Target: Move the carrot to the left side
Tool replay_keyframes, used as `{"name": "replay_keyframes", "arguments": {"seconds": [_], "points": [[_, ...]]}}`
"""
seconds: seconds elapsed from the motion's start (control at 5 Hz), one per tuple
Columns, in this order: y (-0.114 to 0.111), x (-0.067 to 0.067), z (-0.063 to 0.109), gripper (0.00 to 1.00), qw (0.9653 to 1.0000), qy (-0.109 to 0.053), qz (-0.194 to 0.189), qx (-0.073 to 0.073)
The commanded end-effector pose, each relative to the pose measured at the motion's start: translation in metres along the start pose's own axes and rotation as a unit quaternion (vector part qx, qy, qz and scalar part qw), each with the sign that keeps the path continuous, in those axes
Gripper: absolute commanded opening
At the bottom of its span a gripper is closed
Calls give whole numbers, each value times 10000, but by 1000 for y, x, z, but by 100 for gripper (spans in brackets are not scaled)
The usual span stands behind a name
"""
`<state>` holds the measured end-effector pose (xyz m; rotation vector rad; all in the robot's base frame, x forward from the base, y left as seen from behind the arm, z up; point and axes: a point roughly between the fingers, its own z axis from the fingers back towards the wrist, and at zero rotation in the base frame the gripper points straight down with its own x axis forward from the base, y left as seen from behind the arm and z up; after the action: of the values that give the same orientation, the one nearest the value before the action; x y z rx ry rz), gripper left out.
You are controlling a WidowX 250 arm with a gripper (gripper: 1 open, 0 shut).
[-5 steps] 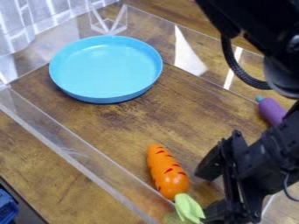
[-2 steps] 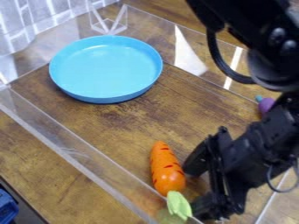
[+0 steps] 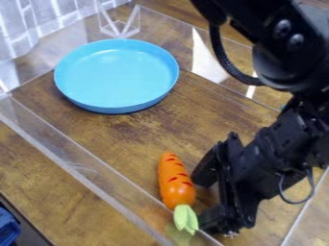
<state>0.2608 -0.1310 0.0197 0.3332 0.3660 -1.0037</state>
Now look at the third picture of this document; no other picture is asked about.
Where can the clear acrylic enclosure wall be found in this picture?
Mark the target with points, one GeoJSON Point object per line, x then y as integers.
{"type": "Point", "coordinates": [78, 170]}

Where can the orange toy carrot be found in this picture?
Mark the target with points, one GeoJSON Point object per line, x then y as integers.
{"type": "Point", "coordinates": [177, 192]}

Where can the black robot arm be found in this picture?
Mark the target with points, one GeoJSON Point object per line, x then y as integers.
{"type": "Point", "coordinates": [290, 34]}

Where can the blue plastic plate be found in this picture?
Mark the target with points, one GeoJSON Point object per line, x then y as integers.
{"type": "Point", "coordinates": [117, 75]}

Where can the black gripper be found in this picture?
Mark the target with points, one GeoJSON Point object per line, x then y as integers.
{"type": "Point", "coordinates": [254, 172]}

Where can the blue object at corner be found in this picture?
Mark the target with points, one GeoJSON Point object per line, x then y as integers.
{"type": "Point", "coordinates": [10, 228]}

